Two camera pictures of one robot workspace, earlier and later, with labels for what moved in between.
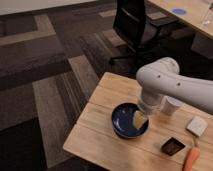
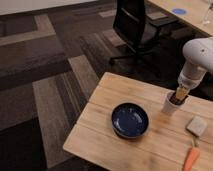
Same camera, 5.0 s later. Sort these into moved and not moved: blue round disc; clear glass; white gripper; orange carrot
Moved: white gripper
Not moved: clear glass; blue round disc; orange carrot
